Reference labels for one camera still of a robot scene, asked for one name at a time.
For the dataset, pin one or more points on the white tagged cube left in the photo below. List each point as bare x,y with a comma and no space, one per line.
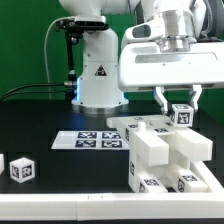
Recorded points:
22,169

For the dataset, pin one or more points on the white chair seat part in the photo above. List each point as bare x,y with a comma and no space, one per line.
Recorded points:
165,173

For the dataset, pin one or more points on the white tagged chair part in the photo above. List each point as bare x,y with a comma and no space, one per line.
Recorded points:
187,142

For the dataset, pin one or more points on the long white chair back part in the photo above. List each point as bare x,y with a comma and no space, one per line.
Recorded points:
141,138

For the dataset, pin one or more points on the white L-shaped fence frame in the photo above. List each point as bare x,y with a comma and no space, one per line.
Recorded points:
117,206

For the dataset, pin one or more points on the small white tagged cube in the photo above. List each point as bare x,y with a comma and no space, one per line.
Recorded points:
182,115

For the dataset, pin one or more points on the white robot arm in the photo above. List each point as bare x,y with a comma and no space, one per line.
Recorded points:
170,50

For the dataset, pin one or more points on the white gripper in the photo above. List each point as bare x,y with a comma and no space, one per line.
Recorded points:
142,67

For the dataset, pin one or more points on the white part at left edge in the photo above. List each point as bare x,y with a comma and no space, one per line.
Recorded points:
1,163

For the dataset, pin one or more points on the paper sheet with tags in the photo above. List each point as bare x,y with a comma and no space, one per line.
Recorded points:
96,140

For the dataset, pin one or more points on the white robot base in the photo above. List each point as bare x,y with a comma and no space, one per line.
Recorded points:
97,87

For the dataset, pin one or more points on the black camera on stand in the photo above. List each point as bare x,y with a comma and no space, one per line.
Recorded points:
74,28

